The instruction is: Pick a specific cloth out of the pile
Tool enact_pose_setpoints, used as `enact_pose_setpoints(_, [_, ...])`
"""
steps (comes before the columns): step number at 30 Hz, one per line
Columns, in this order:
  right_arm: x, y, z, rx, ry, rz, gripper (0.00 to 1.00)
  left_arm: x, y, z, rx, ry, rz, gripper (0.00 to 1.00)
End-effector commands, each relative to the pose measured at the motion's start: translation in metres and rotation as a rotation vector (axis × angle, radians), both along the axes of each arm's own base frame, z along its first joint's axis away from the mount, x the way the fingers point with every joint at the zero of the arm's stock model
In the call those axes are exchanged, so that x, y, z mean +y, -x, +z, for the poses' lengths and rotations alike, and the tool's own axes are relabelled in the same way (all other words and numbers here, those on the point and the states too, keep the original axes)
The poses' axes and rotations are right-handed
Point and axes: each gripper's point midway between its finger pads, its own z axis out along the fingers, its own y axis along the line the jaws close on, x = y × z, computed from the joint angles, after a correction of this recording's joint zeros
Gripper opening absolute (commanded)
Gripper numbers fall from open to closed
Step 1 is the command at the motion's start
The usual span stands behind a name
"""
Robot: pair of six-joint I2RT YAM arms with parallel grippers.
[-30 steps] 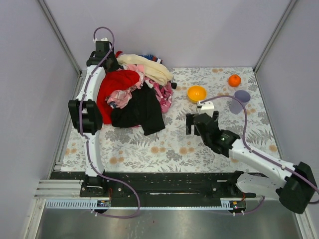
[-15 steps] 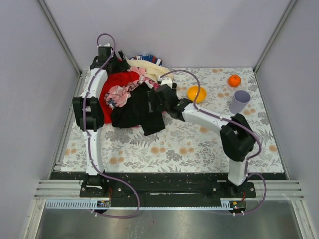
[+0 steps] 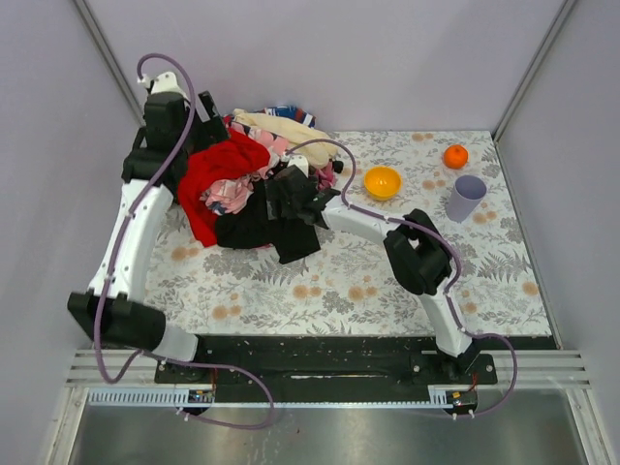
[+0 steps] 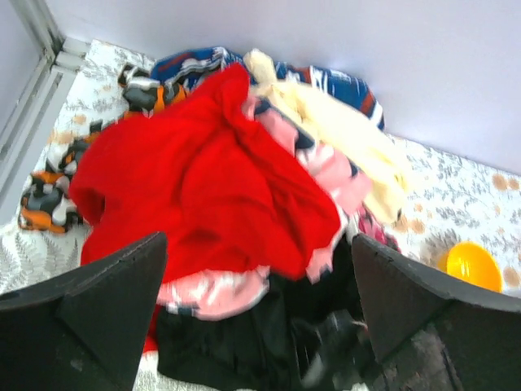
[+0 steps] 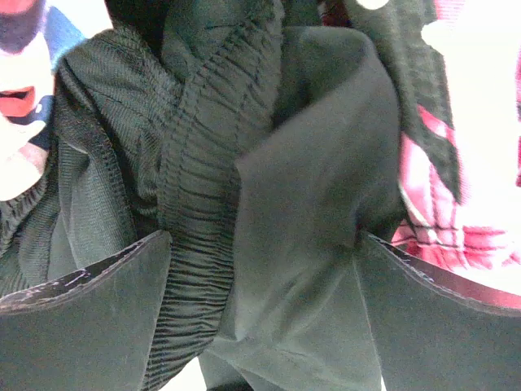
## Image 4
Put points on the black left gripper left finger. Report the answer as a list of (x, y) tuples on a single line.
[(85, 329)]

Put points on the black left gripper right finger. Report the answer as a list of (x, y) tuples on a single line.
[(430, 331)]

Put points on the red cloth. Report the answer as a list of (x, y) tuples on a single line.
[(129, 181)]

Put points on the pink camouflage cloth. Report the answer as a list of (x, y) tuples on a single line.
[(368, 225)]

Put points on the pink navy patterned cloth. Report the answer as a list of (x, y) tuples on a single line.
[(280, 208)]

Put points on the cream cloth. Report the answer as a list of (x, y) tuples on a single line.
[(333, 122)]

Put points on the blue white patterned cloth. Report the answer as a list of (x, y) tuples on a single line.
[(189, 68)]

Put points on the yellow plastic bowl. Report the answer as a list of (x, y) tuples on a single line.
[(473, 264)]

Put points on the floral tablecloth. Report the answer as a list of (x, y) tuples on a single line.
[(453, 200)]

